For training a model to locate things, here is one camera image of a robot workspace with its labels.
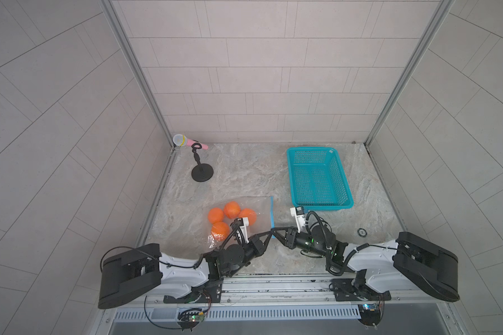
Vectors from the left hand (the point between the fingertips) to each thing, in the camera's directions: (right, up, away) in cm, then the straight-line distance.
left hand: (277, 237), depth 73 cm
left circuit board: (-28, -23, -8) cm, 37 cm away
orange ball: (-25, +5, +11) cm, 27 cm away
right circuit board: (+31, -24, -5) cm, 39 cm away
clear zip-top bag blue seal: (-6, +7, +11) cm, 14 cm away
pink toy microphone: (-38, +35, +9) cm, 52 cm away
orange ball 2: (-18, +7, +11) cm, 22 cm away
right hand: (-2, 0, +1) cm, 2 cm away
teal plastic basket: (+22, +18, +29) cm, 40 cm away
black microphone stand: (-35, +21, +29) cm, 50 cm away
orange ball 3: (-10, +7, +7) cm, 14 cm away
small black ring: (+36, -2, +11) cm, 38 cm away
